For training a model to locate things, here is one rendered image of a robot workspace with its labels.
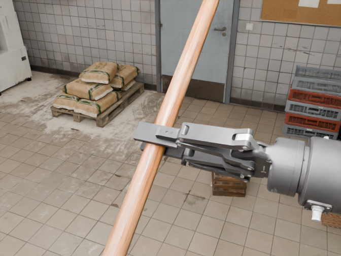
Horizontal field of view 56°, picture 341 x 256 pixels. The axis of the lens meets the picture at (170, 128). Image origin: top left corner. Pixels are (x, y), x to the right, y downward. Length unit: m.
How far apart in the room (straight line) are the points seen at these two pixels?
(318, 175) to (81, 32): 5.19
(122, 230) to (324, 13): 4.01
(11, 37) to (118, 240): 5.29
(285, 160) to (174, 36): 4.30
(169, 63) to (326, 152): 4.45
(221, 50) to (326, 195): 4.14
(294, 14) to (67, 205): 3.26
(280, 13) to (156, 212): 2.75
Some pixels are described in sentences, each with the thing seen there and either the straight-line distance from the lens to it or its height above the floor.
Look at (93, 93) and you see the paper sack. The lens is 4.14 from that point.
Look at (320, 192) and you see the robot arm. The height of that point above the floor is 1.81.
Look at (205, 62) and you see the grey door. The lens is 4.62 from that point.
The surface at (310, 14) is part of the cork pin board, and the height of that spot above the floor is 1.30.
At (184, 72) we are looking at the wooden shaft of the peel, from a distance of 0.54.
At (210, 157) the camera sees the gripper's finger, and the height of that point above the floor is 1.79.
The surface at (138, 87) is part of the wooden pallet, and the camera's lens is 4.87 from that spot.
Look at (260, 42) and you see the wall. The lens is 4.42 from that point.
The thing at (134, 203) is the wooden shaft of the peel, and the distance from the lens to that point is 0.45.
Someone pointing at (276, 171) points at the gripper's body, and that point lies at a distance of 0.43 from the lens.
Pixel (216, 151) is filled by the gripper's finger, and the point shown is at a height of 1.82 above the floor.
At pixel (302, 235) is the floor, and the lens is 2.94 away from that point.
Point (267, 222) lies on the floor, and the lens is 2.96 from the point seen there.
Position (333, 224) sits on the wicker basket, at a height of 0.03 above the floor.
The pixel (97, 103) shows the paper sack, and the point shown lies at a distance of 4.15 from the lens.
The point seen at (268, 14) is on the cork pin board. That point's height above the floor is 1.26.
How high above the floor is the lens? 2.07
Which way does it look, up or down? 31 degrees down
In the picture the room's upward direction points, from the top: straight up
